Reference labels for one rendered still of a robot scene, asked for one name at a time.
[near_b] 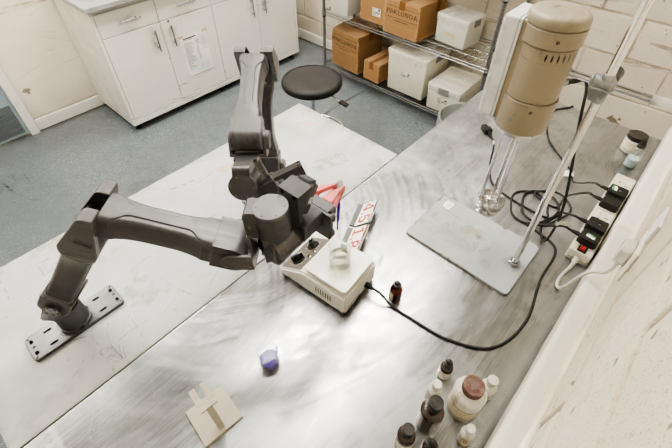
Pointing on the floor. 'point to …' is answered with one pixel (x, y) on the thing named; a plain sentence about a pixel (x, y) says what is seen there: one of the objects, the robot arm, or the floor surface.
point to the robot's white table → (147, 276)
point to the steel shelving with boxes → (416, 15)
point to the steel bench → (369, 313)
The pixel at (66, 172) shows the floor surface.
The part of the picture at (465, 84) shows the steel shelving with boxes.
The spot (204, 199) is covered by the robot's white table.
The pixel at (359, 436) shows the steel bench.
